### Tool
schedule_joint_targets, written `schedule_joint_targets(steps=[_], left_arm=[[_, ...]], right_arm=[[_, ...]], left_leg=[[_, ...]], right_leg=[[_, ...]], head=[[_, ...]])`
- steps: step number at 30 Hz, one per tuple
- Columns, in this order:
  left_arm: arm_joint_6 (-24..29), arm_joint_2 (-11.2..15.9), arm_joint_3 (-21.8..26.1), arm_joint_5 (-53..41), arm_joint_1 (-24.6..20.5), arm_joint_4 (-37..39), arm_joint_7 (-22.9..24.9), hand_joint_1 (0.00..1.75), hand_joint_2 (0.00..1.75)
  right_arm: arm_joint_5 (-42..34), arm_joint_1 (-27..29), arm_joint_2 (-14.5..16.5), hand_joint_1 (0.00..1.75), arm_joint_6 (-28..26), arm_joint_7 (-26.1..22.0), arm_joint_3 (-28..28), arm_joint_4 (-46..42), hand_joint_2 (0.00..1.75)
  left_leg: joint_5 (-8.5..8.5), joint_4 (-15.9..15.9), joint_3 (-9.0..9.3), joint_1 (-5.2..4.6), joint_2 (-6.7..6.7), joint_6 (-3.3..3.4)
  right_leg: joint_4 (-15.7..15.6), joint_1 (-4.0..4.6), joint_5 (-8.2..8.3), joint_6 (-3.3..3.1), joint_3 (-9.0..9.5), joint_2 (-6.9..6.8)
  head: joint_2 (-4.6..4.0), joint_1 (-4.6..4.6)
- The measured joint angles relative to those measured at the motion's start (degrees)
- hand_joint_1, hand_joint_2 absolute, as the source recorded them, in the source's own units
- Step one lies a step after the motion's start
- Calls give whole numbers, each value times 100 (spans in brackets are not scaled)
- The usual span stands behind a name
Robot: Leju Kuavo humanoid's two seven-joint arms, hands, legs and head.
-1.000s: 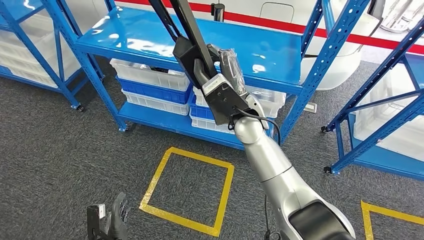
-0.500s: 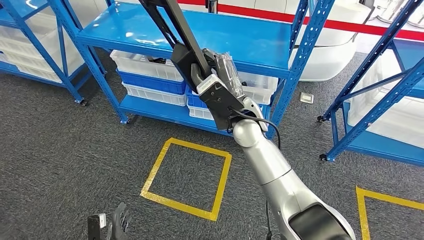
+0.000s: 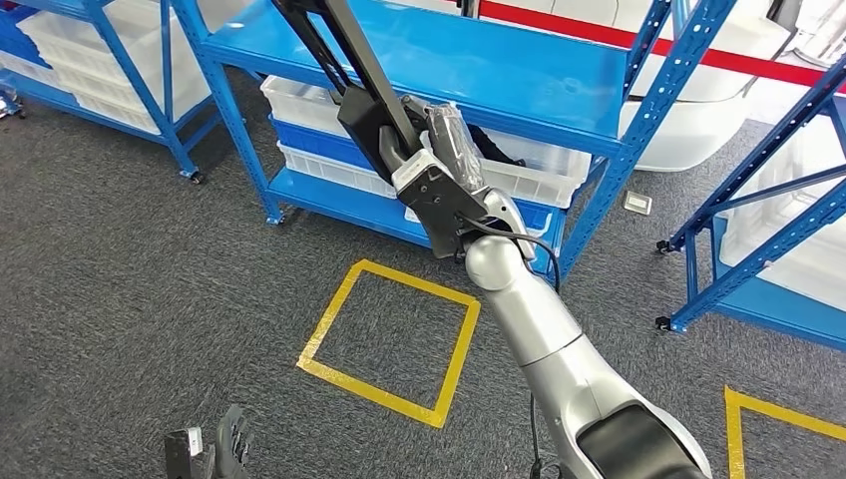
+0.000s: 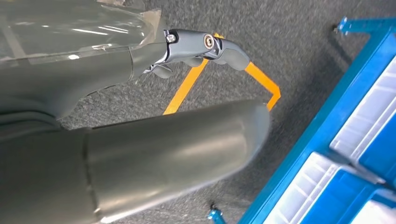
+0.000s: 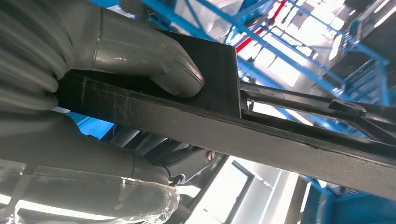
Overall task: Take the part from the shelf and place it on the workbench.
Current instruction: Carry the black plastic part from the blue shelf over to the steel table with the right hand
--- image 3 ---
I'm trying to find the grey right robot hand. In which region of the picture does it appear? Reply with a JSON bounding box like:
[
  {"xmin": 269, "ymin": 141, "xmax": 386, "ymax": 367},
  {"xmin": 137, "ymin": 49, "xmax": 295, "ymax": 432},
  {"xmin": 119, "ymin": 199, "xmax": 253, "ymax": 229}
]
[{"xmin": 379, "ymin": 94, "xmax": 489, "ymax": 198}]

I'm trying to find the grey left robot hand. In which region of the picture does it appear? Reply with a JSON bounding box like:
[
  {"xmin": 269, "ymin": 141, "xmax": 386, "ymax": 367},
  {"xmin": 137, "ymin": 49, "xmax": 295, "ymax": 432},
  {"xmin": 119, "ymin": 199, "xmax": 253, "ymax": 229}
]
[{"xmin": 205, "ymin": 404, "xmax": 255, "ymax": 479}]

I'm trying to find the black plastic plate part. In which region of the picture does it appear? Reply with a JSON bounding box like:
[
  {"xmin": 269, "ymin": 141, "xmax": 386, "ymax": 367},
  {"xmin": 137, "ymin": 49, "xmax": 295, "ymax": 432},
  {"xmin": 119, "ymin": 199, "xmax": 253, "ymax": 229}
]
[
  {"xmin": 465, "ymin": 123, "xmax": 528, "ymax": 168},
  {"xmin": 271, "ymin": 0, "xmax": 424, "ymax": 187}
]

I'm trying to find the blue plastic crate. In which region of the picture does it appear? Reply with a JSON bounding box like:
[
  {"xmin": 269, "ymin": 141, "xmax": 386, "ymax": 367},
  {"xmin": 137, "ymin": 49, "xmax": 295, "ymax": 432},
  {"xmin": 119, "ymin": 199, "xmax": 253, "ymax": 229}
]
[
  {"xmin": 269, "ymin": 115, "xmax": 379, "ymax": 172},
  {"xmin": 512, "ymin": 197, "xmax": 558, "ymax": 234}
]

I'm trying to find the silver floor outlet plate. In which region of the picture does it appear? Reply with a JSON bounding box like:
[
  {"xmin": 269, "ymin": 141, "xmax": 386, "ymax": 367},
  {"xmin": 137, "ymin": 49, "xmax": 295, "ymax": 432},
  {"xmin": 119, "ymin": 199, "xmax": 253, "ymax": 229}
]
[{"xmin": 623, "ymin": 191, "xmax": 654, "ymax": 218}]

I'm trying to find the white car body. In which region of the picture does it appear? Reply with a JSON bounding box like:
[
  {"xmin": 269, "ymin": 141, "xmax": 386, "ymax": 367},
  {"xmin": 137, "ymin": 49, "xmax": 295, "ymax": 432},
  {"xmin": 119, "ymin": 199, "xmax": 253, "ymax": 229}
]
[{"xmin": 389, "ymin": 0, "xmax": 846, "ymax": 174}]

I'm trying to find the large white plastic crate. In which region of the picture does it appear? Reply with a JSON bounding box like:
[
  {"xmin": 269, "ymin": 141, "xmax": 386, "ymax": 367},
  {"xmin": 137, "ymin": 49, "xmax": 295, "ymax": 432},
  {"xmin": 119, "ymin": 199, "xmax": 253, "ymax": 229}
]
[
  {"xmin": 16, "ymin": 0, "xmax": 212, "ymax": 137},
  {"xmin": 716, "ymin": 115, "xmax": 846, "ymax": 313}
]

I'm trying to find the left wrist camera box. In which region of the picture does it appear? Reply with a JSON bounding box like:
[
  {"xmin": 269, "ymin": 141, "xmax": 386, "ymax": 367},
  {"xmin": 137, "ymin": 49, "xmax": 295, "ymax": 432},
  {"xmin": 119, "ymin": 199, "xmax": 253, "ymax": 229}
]
[{"xmin": 164, "ymin": 426, "xmax": 207, "ymax": 479}]

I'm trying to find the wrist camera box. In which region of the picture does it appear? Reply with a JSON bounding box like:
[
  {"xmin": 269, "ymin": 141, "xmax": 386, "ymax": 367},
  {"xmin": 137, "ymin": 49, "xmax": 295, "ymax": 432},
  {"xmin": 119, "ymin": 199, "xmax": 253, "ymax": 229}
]
[
  {"xmin": 391, "ymin": 150, "xmax": 496, "ymax": 260},
  {"xmin": 164, "ymin": 426, "xmax": 207, "ymax": 479}
]

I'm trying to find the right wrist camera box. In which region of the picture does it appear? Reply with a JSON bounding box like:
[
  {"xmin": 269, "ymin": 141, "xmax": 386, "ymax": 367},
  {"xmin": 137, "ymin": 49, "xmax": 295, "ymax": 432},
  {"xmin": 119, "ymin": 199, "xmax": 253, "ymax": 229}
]
[{"xmin": 391, "ymin": 150, "xmax": 496, "ymax": 260}]

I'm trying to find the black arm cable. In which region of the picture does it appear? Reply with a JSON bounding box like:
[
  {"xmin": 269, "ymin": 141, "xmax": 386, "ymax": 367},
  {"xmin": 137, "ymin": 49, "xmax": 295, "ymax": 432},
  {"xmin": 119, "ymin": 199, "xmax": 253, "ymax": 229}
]
[{"xmin": 454, "ymin": 213, "xmax": 563, "ymax": 479}]

